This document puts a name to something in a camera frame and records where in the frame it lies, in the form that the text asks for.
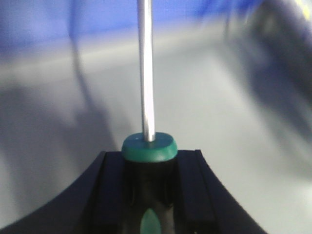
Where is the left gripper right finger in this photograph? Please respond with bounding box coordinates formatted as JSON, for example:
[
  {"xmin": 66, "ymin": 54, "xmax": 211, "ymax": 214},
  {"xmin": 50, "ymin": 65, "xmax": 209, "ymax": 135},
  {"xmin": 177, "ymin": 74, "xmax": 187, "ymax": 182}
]
[{"xmin": 174, "ymin": 150, "xmax": 265, "ymax": 234}]

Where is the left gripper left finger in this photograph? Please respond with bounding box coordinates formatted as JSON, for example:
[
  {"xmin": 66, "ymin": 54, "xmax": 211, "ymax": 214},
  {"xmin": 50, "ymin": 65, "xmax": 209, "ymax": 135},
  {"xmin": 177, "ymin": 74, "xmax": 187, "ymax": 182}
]
[{"xmin": 0, "ymin": 152, "xmax": 124, "ymax": 234}]

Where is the green black screwdriver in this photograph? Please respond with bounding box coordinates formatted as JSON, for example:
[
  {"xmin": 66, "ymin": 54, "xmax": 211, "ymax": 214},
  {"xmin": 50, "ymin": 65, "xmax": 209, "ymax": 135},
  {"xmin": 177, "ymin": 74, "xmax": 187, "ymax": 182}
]
[{"xmin": 121, "ymin": 0, "xmax": 177, "ymax": 234}]

